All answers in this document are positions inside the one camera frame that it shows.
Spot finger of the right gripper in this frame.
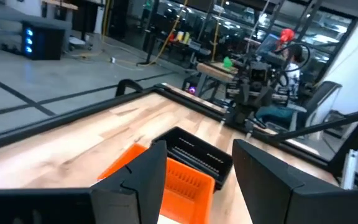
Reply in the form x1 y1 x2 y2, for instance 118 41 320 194
244 107 267 139
221 102 247 125

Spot yellow hanging cable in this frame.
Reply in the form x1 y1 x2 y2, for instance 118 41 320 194
149 0 189 66

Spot person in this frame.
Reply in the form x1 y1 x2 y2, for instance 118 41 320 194
255 45 307 124

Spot wooden workbench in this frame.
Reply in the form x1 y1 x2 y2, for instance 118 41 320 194
196 61 241 97

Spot orange plastic basket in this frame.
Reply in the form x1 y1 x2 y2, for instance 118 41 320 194
97 142 216 224

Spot black plastic basket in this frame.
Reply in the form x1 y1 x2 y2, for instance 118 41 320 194
151 127 232 181
150 126 234 191

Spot white bracket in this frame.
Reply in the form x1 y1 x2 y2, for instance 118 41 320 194
342 149 358 190

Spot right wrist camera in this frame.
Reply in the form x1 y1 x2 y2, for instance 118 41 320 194
249 60 270 83

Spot computer tower blue lights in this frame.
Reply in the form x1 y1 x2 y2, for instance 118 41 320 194
21 20 67 61

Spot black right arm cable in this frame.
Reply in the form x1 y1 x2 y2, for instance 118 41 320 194
277 42 311 74

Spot black curved handle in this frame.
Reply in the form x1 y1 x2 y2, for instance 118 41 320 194
115 78 144 97

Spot red object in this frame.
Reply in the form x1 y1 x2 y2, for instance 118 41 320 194
280 27 295 44

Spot black office chair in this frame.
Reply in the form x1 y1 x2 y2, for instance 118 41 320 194
286 80 343 141

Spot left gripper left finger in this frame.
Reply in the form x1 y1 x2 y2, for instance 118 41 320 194
91 139 168 224

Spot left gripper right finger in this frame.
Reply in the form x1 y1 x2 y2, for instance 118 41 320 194
232 139 306 224

